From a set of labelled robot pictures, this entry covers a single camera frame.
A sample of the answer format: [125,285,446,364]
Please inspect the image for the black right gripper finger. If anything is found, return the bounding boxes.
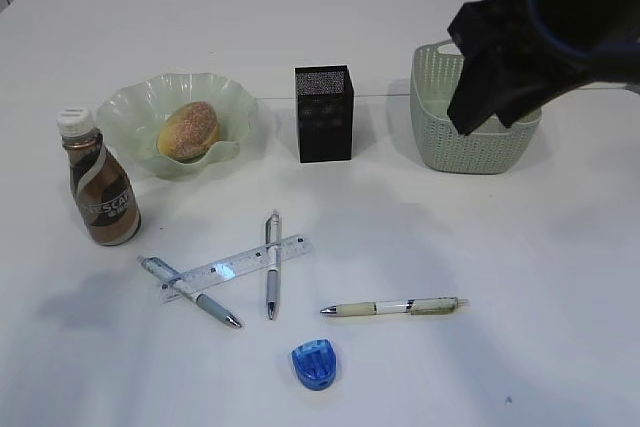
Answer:
[447,0,518,55]
[447,47,530,135]

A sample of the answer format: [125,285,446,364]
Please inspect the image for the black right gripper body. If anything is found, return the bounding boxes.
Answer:
[479,0,640,113]

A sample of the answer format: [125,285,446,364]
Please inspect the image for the sugared bread loaf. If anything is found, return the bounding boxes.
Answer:
[156,101,220,161]

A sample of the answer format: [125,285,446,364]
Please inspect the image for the blue pencil sharpener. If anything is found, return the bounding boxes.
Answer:
[291,339,337,391]

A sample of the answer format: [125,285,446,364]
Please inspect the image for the brown coffee drink bottle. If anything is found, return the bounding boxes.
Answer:
[56,108,141,246]

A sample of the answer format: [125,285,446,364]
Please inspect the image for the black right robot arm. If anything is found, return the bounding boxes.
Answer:
[447,0,639,135]

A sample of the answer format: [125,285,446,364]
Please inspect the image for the green plastic woven basket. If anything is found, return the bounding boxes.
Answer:
[410,41,542,175]

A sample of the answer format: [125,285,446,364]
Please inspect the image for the black mesh pen holder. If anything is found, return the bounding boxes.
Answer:
[295,65,354,163]

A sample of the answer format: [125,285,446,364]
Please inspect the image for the beige grip white pen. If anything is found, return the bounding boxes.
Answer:
[320,297,469,317]

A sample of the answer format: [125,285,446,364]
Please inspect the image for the grey grip pen middle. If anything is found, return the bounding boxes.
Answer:
[265,210,282,320]

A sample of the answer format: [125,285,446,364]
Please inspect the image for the grey grip pen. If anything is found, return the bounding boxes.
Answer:
[137,255,243,329]
[265,210,282,320]

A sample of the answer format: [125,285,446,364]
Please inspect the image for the green wavy glass plate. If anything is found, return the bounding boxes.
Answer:
[96,73,258,178]

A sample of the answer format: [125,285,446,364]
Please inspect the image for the grey grip pen left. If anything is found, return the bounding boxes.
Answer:
[137,255,243,329]

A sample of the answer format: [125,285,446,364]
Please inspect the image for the clear plastic ruler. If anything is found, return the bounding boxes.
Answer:
[139,235,313,302]

